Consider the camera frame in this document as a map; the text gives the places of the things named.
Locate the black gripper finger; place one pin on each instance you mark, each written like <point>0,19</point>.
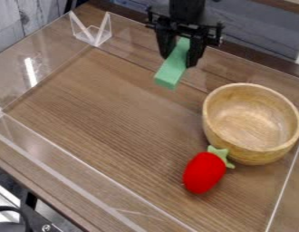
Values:
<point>196,49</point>
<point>166,40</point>

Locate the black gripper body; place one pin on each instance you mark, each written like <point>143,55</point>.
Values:
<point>187,20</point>

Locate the green rectangular block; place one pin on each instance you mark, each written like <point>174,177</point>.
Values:
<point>174,67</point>

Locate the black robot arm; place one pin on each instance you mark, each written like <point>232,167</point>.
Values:
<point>184,18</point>

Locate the light wooden bowl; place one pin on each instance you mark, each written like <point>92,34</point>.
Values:
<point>252,121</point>

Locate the red plush strawberry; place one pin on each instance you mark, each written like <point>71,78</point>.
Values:
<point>206,170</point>

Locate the clear acrylic corner bracket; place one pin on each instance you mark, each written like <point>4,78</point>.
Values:
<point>94,35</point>

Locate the clear acrylic tray wall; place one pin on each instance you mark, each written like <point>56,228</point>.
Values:
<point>98,139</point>

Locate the black table clamp mount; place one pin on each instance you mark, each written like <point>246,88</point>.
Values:
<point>19,217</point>

